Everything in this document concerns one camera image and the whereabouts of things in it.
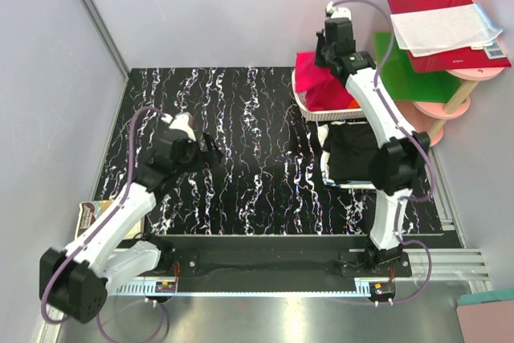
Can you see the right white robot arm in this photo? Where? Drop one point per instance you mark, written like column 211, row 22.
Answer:
column 402, row 151

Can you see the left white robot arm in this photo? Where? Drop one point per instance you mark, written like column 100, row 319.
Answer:
column 78, row 279

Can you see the pink wooden shelf stand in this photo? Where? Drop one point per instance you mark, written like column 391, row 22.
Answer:
column 431, row 117

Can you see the illustrated book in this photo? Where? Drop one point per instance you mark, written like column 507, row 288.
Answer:
column 90, row 211

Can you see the folded black white t shirt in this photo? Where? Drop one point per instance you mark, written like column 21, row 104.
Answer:
column 347, row 148

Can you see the pink board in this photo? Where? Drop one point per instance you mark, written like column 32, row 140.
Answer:
column 490, row 322

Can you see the green plastic sheet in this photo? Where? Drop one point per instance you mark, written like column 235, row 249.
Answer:
column 403, row 83

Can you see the magenta t shirt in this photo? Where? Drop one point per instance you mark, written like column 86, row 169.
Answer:
column 322, row 90

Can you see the dark red folder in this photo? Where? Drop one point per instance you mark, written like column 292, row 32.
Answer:
column 485, row 57

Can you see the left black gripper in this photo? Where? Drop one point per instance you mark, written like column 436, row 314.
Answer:
column 212, row 155

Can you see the orange t shirt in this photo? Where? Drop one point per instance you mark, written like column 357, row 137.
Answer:
column 353, row 104

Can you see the white slotted cable duct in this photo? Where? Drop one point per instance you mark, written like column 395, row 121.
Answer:
column 232, row 286

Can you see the white plastic basket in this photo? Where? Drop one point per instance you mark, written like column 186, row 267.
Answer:
column 319, row 116

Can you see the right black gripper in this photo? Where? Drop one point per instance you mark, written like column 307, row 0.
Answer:
column 318, row 61

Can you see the white mesh cloth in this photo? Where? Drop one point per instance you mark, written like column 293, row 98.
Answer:
column 431, row 32

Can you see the teal board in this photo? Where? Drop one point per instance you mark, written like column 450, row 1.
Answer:
column 486, row 297

